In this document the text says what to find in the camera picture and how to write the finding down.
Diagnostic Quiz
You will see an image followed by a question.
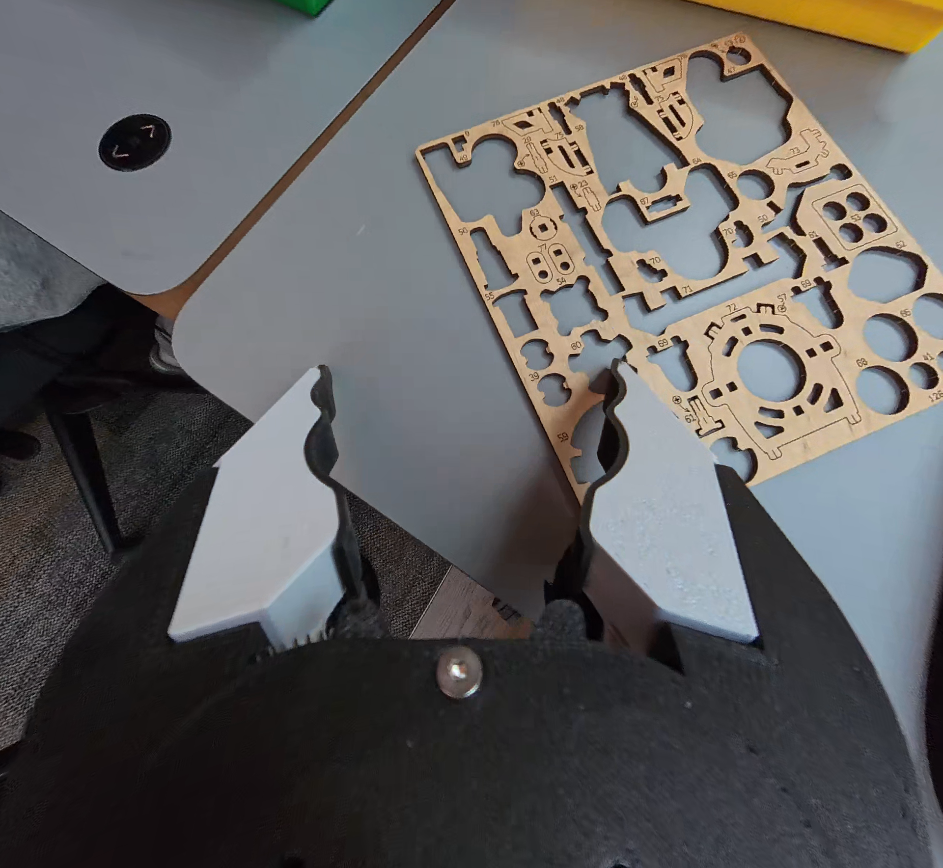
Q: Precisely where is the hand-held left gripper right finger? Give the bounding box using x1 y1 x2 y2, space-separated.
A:
549 358 761 653

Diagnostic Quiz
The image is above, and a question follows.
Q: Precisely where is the black furniture leg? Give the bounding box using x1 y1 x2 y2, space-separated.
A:
46 397 128 556

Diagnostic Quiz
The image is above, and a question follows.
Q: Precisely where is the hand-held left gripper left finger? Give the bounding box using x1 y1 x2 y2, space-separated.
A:
168 365 369 651

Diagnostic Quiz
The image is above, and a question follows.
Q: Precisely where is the black round desk button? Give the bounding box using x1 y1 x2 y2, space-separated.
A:
98 113 172 173

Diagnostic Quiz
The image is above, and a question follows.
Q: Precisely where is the wooden puzzle parts sheet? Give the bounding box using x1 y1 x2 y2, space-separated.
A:
415 32 943 508

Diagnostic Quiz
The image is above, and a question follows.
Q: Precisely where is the grey desk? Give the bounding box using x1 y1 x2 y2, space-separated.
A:
0 0 509 296
171 0 943 759

